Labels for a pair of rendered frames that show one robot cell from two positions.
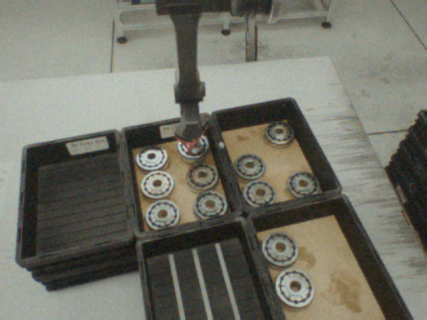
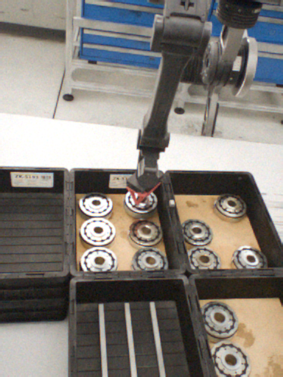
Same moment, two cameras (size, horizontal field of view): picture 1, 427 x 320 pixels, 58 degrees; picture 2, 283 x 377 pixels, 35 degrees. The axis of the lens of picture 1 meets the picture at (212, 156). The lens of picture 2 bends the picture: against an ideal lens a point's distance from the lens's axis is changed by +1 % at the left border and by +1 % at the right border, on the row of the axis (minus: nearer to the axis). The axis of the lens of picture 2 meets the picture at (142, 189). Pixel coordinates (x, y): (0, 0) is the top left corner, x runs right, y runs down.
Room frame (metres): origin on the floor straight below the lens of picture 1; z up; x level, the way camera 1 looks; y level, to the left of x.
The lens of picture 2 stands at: (-0.19, 0.07, 1.86)
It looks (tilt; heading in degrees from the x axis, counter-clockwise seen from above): 44 degrees down; 359
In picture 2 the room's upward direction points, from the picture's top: 11 degrees clockwise
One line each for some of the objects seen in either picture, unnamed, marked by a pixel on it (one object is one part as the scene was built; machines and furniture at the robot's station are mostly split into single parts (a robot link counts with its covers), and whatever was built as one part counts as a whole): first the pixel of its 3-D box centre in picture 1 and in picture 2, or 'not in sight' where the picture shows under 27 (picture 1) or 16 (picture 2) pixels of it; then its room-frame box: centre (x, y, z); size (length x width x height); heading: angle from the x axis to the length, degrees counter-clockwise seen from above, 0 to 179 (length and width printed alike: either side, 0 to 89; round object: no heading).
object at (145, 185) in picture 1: (157, 184); (98, 231); (0.65, 0.17, 0.86); 0.10 x 0.10 x 0.01
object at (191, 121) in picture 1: (191, 110); (151, 157); (0.74, 0.06, 1.09); 0.11 x 0.09 x 0.12; 7
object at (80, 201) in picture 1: (79, 199); (14, 230); (0.59, 0.40, 0.87); 0.40 x 0.30 x 0.11; 14
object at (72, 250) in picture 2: (176, 170); (122, 218); (0.66, 0.11, 0.92); 0.40 x 0.30 x 0.02; 14
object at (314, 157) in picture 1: (269, 160); (217, 229); (0.73, -0.18, 0.87); 0.40 x 0.30 x 0.11; 14
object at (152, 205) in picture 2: (193, 145); (141, 200); (0.79, 0.06, 0.88); 0.10 x 0.10 x 0.01
